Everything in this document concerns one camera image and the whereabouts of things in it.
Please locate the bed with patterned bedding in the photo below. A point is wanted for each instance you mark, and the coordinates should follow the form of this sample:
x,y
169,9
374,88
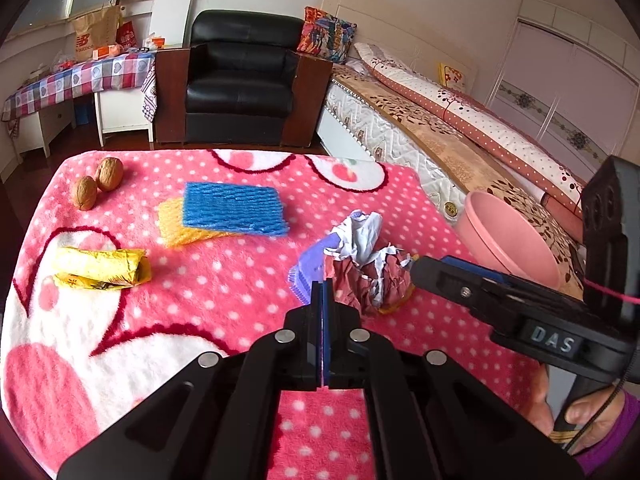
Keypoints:
x,y
450,145

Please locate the cream bed headboard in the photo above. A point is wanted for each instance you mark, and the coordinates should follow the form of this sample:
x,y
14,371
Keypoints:
x,y
400,35

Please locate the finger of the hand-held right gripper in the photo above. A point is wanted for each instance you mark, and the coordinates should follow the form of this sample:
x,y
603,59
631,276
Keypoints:
x,y
470,263
440,277

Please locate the pink plastic bin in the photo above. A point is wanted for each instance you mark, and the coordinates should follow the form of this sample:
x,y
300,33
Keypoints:
x,y
500,240

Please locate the white side table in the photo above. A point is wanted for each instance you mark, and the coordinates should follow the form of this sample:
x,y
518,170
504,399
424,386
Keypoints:
x,y
120,115

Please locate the yellow wrapper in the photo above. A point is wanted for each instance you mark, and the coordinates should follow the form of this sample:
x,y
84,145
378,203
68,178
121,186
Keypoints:
x,y
95,267

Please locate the pink polka-dot blanket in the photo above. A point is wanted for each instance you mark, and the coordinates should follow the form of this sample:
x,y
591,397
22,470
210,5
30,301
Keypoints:
x,y
200,310

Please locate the brown walnut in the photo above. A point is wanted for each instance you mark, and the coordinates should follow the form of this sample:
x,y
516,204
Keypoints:
x,y
109,174
84,193

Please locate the purple foam net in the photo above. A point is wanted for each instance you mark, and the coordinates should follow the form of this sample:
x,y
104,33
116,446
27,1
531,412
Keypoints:
x,y
312,265

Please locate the printed paper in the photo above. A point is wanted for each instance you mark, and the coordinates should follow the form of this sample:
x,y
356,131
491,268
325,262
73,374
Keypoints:
x,y
360,240

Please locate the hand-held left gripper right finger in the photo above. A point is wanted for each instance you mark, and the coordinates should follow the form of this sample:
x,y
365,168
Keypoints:
x,y
337,340

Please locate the yellow flowered pillow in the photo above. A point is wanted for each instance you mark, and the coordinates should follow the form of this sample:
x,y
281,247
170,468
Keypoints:
x,y
452,76

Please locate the colourful printed cushion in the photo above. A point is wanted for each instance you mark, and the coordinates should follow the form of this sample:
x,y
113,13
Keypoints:
x,y
327,35

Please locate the orange tissue box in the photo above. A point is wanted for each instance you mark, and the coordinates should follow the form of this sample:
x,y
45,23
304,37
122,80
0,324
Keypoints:
x,y
156,42

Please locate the brown paper bag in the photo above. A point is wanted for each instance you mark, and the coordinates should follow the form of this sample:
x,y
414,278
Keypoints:
x,y
95,27

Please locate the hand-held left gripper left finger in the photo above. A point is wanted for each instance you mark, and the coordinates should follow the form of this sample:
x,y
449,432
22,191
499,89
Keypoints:
x,y
315,340

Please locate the clear plastic bag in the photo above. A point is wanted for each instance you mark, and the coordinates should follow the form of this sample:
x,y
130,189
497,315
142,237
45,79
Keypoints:
x,y
62,61

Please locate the white drawer bench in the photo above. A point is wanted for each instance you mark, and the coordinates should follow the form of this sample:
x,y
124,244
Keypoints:
x,y
45,130

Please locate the white quilted mattress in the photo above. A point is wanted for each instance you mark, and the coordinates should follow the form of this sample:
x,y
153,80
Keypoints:
x,y
370,125

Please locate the white wardrobe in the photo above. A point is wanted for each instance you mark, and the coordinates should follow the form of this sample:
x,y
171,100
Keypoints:
x,y
550,85

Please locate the red gift bag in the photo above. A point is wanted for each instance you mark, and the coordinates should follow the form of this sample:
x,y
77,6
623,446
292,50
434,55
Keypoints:
x,y
128,36

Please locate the blue container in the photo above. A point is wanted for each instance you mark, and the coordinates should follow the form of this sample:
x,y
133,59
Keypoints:
x,y
85,111

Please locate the pink white dotted quilt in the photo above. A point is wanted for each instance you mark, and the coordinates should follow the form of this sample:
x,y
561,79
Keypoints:
x,y
475,120

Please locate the black leather armchair wooden sides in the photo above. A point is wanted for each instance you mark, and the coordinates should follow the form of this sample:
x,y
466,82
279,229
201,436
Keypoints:
x,y
240,75

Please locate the checkered tablecloth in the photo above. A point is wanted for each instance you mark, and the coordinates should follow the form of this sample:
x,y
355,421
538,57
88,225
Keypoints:
x,y
75,77

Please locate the orange packet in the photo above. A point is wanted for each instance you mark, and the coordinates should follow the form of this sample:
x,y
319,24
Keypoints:
x,y
107,51

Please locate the person's right hand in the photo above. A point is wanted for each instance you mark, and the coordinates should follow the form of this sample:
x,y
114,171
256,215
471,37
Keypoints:
x,y
595,410

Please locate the blue foam net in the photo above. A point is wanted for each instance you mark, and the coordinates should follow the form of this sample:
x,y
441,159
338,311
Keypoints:
x,y
235,207

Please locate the yellow foam net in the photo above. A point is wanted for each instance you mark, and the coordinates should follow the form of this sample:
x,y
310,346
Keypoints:
x,y
175,225

